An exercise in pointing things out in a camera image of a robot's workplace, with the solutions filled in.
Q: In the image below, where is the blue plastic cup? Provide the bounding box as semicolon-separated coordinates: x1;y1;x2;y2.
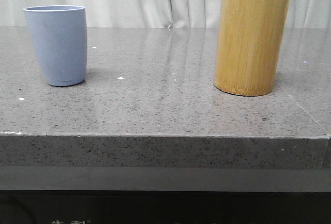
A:
23;5;87;87

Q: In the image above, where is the bamboo cylindrical holder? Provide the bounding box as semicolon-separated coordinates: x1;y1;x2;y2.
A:
214;0;289;96

